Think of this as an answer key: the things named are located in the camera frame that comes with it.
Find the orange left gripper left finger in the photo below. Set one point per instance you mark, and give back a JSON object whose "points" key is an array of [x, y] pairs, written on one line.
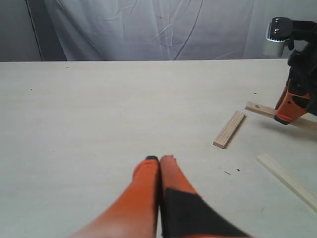
{"points": [[135, 213]]}

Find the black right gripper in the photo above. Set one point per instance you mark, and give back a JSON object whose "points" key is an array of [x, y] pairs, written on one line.
{"points": [[295, 97]]}

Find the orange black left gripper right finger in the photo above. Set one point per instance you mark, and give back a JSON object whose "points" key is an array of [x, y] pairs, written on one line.
{"points": [[184, 214]]}

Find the wooden stick with holes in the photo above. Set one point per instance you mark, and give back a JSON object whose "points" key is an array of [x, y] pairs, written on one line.
{"points": [[270, 113]]}

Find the white wrinkled backdrop cloth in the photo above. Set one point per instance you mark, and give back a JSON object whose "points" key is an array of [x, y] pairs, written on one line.
{"points": [[113, 30]]}

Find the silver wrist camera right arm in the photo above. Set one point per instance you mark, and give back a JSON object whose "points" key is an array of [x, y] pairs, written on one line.
{"points": [[277, 34]]}

